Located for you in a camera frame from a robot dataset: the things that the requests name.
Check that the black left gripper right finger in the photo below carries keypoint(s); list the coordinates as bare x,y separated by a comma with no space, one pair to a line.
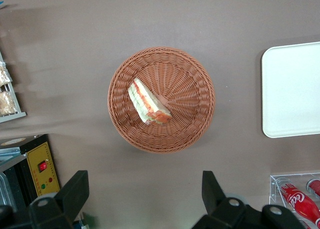
225,211

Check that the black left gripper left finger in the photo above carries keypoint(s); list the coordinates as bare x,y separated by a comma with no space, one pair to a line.
62,201

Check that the triangle sandwich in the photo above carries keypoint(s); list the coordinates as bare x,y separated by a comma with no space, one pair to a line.
147,101

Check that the metal baking tray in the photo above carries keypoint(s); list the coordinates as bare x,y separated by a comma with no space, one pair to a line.
6,191

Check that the brown woven wicker basket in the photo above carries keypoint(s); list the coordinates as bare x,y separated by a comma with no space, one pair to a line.
185,94

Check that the white plastic tray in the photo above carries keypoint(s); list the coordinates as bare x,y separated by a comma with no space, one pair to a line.
292,89

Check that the green packet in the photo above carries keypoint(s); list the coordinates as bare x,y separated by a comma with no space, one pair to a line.
87,220

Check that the black machine with yellow panel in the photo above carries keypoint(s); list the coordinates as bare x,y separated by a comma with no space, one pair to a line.
35,179

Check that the clear acrylic box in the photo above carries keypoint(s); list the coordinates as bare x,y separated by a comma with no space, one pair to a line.
275,189

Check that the red cola bottle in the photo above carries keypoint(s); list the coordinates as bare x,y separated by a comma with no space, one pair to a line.
300,201
315,186

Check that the clear bag of snacks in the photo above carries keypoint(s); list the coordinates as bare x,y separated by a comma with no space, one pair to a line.
3,75
6,102

